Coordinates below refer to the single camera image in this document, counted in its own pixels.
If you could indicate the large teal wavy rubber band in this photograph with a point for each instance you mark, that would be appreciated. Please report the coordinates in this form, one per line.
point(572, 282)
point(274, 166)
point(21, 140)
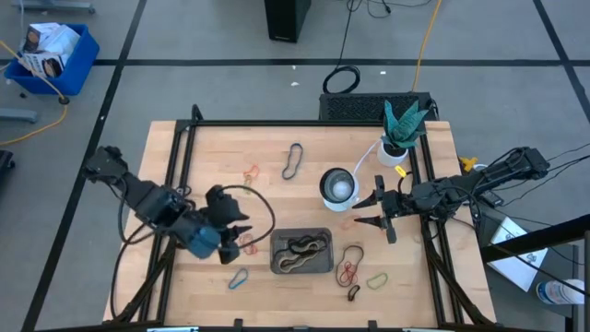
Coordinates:
point(289, 178)

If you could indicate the grey translucent plastic bin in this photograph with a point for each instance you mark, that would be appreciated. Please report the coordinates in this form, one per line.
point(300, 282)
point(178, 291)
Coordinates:
point(325, 267)

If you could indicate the snake plant in white pot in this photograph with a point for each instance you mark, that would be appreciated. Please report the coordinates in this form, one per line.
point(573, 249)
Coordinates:
point(392, 157)

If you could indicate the large maroon rubber band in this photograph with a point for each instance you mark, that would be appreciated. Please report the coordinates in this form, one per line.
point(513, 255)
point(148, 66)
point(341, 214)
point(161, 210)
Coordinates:
point(352, 246)

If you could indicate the white printed paper box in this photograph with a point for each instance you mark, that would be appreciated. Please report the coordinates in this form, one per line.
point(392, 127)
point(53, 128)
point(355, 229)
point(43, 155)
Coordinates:
point(516, 272)

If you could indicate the blue plastic crate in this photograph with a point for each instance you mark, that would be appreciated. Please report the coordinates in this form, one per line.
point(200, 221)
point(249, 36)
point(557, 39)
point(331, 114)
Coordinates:
point(78, 69)

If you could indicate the white cylindrical table lamp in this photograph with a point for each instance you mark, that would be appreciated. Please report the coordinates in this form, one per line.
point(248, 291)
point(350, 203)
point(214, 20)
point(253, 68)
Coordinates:
point(341, 189)

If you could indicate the black power adapter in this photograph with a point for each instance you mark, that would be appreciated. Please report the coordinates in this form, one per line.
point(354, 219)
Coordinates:
point(492, 198)

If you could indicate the black metal rig frame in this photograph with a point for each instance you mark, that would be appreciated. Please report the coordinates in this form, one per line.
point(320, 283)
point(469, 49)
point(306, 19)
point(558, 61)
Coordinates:
point(299, 123)

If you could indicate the large black rubber band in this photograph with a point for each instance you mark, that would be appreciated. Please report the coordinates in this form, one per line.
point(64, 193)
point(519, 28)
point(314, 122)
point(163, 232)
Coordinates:
point(304, 240)

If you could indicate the small wide black rubber band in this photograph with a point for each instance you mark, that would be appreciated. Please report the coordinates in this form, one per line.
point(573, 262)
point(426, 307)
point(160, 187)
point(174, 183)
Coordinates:
point(350, 297)

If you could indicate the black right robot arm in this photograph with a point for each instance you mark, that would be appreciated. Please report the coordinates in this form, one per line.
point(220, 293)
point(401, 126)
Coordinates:
point(461, 186)

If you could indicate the green rubber band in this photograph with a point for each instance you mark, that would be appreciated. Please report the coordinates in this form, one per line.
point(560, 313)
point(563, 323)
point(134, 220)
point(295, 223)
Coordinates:
point(368, 284)

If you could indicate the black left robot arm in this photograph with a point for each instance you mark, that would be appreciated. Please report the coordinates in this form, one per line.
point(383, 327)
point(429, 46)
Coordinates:
point(152, 203)

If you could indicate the red rubber band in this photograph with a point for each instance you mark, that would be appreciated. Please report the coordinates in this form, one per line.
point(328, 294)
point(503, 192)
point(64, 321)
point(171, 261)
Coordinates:
point(348, 276)
point(249, 244)

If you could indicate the beige wavy rubber band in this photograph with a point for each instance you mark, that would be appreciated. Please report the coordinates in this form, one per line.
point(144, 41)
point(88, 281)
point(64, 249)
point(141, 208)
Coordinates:
point(282, 266)

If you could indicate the black mesh computer case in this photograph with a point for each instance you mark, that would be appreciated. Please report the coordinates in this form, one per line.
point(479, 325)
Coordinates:
point(355, 107)

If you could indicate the white plastic bottle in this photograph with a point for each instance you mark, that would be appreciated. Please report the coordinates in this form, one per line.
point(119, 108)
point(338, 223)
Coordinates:
point(558, 291)

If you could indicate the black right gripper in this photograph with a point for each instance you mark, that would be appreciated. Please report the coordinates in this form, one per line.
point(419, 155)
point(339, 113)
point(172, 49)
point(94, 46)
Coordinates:
point(394, 203)

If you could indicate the black computer tower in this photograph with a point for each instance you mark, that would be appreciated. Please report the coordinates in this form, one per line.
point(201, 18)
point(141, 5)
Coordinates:
point(286, 20)

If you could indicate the yellow clip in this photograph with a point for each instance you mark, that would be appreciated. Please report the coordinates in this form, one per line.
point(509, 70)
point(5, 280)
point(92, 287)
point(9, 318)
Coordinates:
point(468, 163)

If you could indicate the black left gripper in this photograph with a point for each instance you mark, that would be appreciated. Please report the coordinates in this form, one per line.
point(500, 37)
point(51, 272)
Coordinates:
point(219, 203)

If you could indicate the grey metal stand foot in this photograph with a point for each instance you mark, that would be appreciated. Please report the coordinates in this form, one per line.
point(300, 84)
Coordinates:
point(18, 115)
point(50, 6)

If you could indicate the white printed carton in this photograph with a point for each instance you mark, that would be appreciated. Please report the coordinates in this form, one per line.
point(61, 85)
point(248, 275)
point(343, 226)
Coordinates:
point(60, 39)
point(41, 64)

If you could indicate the small blue rubber band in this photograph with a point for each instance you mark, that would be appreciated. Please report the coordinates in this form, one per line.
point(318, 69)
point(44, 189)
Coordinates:
point(230, 286)

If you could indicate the black boom beam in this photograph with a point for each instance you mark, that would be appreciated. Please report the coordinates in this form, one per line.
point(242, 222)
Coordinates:
point(530, 240)

